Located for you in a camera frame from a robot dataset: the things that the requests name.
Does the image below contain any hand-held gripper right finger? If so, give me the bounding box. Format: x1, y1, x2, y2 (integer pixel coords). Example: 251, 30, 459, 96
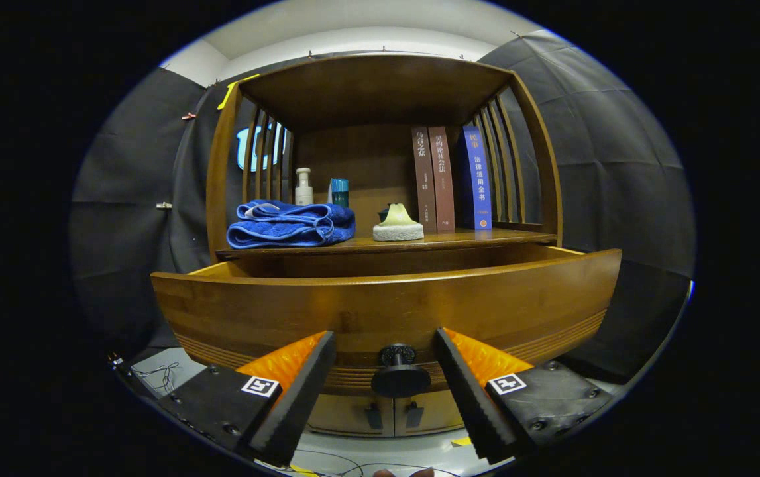
434, 327, 614, 464

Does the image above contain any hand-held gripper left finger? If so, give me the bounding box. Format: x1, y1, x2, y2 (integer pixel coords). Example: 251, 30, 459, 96
158, 330, 337, 468

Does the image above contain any wooden drawer with black knob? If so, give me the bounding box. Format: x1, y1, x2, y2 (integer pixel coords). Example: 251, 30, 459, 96
151, 242, 622, 398

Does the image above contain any green scrubbing sponge with handle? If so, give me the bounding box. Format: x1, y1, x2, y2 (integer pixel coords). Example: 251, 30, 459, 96
372, 203, 425, 242

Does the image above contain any wooden cabinet with slatted shelf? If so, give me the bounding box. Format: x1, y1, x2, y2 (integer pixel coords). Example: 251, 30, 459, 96
151, 53, 622, 438

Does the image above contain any folded blue towel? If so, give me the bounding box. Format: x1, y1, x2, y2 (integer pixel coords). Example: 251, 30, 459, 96
226, 199, 356, 250

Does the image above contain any blue book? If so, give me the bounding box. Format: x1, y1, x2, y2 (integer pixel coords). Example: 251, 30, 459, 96
462, 126, 492, 231

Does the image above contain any brown book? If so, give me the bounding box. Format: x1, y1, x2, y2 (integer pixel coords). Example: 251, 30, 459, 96
411, 127, 437, 234
428, 126, 456, 233

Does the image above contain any thin cable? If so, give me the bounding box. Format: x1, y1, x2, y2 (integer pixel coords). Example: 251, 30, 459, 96
133, 362, 180, 393
290, 449, 463, 477

